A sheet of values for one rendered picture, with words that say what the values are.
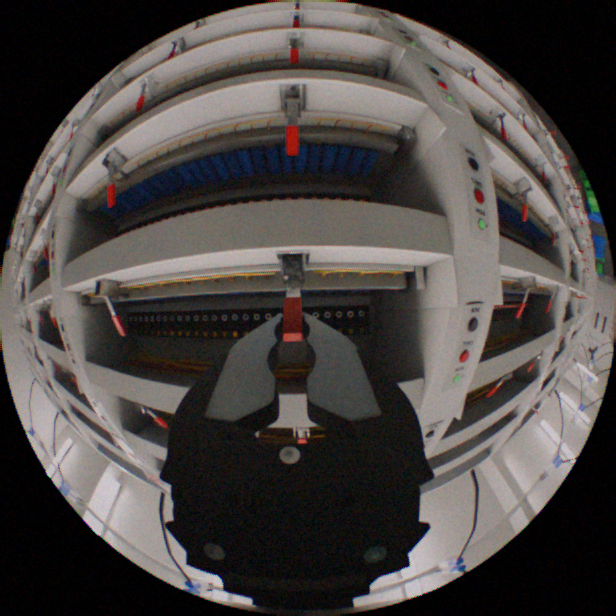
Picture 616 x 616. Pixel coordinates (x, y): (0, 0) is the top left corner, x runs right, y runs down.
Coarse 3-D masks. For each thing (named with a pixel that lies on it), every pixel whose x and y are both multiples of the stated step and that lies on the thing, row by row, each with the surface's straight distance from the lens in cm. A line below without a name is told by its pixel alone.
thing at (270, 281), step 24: (120, 288) 38; (144, 288) 31; (168, 288) 29; (192, 288) 26; (216, 288) 24; (240, 288) 23; (264, 288) 23; (312, 288) 22; (336, 288) 23; (360, 288) 24; (384, 288) 25
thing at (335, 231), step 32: (160, 224) 22; (192, 224) 20; (224, 224) 18; (256, 224) 17; (288, 224) 16; (320, 224) 17; (352, 224) 17; (384, 224) 18; (416, 224) 20; (96, 256) 32; (128, 256) 25; (160, 256) 21; (192, 256) 18; (224, 256) 18; (256, 256) 18; (320, 256) 18; (352, 256) 19; (384, 256) 20; (416, 256) 20; (448, 256) 22; (64, 288) 45; (416, 288) 24; (448, 288) 22
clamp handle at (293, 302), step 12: (288, 276) 17; (288, 288) 15; (288, 300) 14; (300, 300) 14; (288, 312) 13; (300, 312) 13; (288, 324) 12; (300, 324) 12; (288, 336) 12; (300, 336) 12
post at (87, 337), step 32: (128, 64) 79; (96, 96) 77; (64, 160) 65; (64, 224) 50; (64, 256) 49; (64, 320) 50; (96, 320) 52; (96, 352) 52; (128, 352) 59; (128, 416) 60
